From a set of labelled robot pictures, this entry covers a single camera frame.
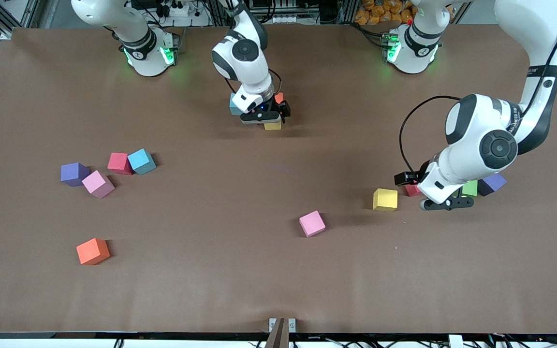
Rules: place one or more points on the white socket strip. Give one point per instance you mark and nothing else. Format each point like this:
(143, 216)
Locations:
(283, 20)

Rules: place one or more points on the orange foam cube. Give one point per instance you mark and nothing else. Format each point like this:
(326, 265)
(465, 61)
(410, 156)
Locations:
(279, 97)
(93, 251)

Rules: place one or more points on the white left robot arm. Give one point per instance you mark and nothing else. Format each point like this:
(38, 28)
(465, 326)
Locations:
(462, 159)

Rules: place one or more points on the blue foam cube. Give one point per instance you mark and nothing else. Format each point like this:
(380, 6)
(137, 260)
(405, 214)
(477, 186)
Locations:
(234, 106)
(141, 161)

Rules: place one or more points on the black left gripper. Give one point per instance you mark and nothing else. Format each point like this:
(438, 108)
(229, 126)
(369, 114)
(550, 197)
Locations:
(422, 172)

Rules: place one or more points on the purple foam cube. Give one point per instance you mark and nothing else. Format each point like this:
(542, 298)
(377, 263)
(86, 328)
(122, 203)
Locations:
(73, 174)
(493, 183)

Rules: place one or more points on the small metal bracket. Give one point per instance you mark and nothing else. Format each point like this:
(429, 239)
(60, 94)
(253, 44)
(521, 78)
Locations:
(272, 325)

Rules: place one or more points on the yellow foam cube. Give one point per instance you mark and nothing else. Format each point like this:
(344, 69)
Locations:
(272, 126)
(385, 199)

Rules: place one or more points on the aluminium frame profile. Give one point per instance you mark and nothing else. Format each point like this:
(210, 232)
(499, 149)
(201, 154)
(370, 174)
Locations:
(29, 14)

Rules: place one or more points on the white power strip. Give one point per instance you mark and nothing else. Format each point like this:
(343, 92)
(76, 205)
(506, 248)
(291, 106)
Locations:
(182, 12)

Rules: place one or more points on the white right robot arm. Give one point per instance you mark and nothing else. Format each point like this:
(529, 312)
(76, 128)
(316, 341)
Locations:
(254, 79)

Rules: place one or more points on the green foam cube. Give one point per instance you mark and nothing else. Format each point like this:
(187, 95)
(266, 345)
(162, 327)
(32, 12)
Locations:
(470, 188)

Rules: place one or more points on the brown camera mount post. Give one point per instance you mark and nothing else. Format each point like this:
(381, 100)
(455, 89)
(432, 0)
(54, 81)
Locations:
(278, 338)

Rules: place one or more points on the red foam cube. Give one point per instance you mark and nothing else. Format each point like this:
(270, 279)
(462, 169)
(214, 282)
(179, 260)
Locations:
(118, 163)
(412, 190)

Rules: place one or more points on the bag of orange items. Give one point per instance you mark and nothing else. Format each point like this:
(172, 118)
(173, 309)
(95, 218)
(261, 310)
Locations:
(380, 12)

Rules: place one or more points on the small white block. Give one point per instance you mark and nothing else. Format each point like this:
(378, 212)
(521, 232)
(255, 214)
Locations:
(455, 341)

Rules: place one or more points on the pink foam cube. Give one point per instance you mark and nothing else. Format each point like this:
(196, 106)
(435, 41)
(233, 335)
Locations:
(312, 223)
(97, 183)

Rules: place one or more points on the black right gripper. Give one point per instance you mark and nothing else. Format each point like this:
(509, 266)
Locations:
(282, 107)

